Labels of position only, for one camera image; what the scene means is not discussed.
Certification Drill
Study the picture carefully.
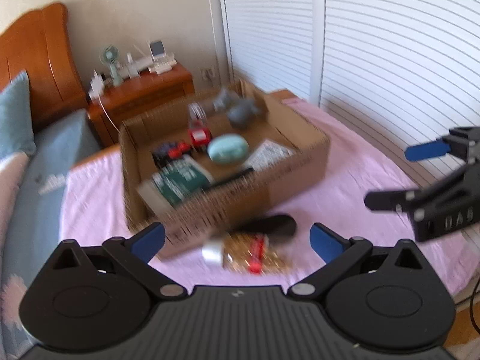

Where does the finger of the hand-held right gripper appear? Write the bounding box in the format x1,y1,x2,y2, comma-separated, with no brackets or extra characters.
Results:
364,187,428,214
404,127,480,166

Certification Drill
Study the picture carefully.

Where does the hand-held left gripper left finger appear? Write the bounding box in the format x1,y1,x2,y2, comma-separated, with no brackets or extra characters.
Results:
49,222,188,301

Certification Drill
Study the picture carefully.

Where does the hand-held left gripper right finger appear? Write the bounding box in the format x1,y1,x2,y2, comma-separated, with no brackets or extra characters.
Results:
287,223,425,301

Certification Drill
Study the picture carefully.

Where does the black oval case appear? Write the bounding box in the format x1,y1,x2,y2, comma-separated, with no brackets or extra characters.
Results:
234,214,298,250

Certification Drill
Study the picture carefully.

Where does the white plastic bottle green label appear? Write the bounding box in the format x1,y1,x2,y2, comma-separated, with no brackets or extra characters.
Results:
137,155,215,211

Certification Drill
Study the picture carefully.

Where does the brown cardboard box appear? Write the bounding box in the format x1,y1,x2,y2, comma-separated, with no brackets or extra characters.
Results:
119,79,331,259

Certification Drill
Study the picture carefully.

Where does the clear jar of gold pieces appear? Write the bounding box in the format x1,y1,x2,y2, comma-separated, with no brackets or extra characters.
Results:
202,232,291,274

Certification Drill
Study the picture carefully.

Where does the black slim stick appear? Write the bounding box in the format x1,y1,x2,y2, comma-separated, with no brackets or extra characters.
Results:
208,168,256,190

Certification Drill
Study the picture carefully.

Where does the grey labelled packet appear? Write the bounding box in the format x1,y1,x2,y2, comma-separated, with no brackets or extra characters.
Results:
245,139,301,169

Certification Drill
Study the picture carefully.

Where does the red toy train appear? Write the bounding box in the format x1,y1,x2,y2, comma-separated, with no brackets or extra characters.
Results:
187,127,212,149

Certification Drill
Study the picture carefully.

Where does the mint green oval case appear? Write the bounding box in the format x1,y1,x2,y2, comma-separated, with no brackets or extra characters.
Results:
207,134,250,166

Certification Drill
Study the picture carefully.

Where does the grey plastic toy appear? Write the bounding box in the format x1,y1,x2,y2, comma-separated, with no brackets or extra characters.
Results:
227,99,263,129
213,88,241,112

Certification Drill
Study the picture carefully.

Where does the pink cloth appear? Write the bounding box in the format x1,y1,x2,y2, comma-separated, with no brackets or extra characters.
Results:
62,90,480,301

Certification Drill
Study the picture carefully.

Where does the black and red toy car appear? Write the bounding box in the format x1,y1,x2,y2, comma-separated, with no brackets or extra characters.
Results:
152,140,194,166

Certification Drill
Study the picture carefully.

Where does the white louvered closet door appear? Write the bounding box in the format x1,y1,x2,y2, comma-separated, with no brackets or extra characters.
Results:
319,0,480,196
217,0,325,107

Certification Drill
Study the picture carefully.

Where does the blue bed sheet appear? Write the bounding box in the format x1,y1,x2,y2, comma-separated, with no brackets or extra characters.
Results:
0,109,102,346

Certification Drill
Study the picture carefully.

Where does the clear jar with white lid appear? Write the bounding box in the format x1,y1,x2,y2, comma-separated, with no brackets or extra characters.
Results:
187,101,211,130

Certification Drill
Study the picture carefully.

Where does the wooden nightstand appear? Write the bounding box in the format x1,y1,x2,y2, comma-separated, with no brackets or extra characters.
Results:
88,62,196,147

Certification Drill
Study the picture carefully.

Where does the pink floral quilt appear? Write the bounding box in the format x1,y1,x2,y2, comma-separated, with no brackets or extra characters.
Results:
0,154,31,211

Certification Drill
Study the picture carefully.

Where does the white power strip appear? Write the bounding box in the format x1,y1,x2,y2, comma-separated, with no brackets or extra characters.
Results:
89,71,106,100

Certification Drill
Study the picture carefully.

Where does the white router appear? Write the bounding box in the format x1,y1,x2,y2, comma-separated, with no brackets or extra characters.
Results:
125,45,151,79

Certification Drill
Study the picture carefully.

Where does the blue pillow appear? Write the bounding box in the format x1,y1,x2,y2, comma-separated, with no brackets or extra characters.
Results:
0,69,37,162

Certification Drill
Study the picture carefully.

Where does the small green desk fan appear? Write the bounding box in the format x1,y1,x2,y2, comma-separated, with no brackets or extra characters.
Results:
99,46,122,87

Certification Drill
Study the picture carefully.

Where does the wooden bed headboard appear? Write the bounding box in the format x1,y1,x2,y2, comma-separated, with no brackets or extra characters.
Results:
0,3,89,132

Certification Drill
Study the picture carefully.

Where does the black cable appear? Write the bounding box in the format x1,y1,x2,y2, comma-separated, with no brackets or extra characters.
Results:
455,292,480,335

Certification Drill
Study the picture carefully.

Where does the white cable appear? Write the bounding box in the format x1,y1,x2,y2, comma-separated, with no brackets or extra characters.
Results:
98,98,121,126

